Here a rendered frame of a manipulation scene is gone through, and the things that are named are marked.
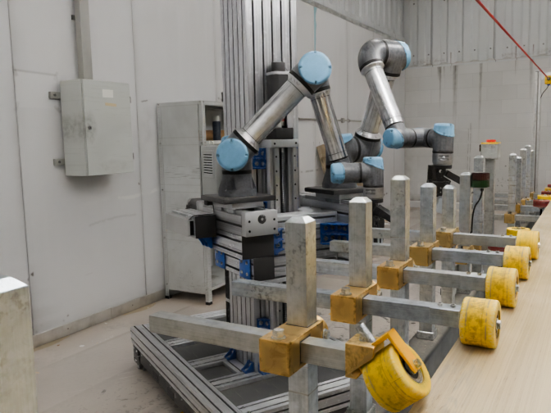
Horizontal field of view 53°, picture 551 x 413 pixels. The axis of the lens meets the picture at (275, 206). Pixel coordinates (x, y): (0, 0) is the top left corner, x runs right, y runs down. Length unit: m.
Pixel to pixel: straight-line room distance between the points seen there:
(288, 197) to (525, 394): 1.68
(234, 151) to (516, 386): 1.36
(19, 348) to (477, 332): 0.72
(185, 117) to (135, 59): 0.55
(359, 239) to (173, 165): 3.40
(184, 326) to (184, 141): 3.42
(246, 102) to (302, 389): 1.65
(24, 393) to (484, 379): 0.64
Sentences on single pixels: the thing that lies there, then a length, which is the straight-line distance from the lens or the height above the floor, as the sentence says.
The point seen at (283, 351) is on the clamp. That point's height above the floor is 0.96.
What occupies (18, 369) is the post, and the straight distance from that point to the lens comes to 0.48.
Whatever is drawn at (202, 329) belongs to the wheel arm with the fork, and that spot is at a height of 0.95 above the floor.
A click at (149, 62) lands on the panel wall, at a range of 4.49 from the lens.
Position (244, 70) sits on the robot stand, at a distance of 2.40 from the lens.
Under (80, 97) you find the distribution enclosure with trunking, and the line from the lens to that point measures 3.71.
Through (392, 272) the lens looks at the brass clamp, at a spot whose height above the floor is 0.96.
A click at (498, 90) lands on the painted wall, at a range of 9.83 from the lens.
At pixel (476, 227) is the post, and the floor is 0.90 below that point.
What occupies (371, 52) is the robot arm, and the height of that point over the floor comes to 1.58.
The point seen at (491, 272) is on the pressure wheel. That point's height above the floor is 0.97.
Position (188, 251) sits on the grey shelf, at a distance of 4.39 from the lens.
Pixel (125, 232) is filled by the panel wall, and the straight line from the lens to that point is 4.25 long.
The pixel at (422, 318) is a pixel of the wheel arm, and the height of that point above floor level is 0.94.
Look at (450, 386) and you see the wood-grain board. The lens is 0.87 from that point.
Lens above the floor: 1.25
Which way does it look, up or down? 7 degrees down
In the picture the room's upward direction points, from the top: 1 degrees counter-clockwise
